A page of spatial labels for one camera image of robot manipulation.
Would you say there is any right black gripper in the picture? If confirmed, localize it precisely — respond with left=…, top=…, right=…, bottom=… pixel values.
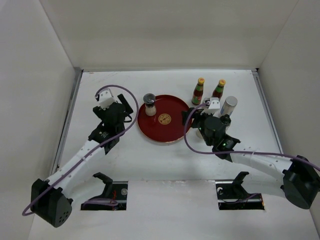
left=181, top=107, right=215, bottom=147

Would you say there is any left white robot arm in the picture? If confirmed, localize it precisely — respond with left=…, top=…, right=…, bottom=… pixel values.
left=28, top=90, right=135, bottom=228

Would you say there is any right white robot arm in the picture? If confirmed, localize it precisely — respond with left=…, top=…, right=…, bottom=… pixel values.
left=181, top=107, right=320, bottom=210

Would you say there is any beige spice grinder black cap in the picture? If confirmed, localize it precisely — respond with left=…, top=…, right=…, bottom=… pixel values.
left=196, top=129, right=203, bottom=139

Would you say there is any left ketchup bottle yellow cap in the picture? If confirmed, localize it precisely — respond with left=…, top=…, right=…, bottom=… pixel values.
left=191, top=77, right=205, bottom=105

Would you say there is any ketchup bottle yellow cap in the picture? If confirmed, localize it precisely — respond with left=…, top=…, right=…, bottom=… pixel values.
left=191, top=77, right=205, bottom=105
left=211, top=79, right=226, bottom=99

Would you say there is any silver lid white beads jar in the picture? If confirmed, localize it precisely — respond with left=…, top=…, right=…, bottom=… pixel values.
left=218, top=96, right=238, bottom=118

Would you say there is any right ketchup bottle yellow cap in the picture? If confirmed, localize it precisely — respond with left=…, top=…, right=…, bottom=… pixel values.
left=211, top=79, right=226, bottom=99

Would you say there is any red round tray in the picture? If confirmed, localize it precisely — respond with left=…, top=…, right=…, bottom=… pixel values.
left=137, top=94, right=189, bottom=143

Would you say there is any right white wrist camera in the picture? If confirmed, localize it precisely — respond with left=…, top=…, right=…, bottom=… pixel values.
left=203, top=97, right=221, bottom=115

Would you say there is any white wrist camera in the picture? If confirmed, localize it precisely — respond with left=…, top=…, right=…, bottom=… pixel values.
left=95, top=87, right=117, bottom=110
left=203, top=97, right=221, bottom=115

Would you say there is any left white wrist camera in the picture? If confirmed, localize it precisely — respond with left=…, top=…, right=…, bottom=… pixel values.
left=95, top=87, right=117, bottom=110

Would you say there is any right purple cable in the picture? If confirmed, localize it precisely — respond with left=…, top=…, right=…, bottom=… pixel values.
left=183, top=101, right=320, bottom=173

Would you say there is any purple cable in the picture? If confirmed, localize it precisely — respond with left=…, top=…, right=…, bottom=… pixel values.
left=183, top=101, right=320, bottom=173
left=21, top=84, right=139, bottom=216

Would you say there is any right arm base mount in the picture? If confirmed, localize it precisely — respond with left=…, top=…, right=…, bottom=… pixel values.
left=215, top=171, right=265, bottom=211

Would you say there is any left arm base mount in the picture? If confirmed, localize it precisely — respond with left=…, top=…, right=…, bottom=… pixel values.
left=80, top=172, right=129, bottom=211

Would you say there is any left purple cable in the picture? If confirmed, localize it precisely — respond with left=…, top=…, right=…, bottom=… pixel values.
left=21, top=84, right=139, bottom=216

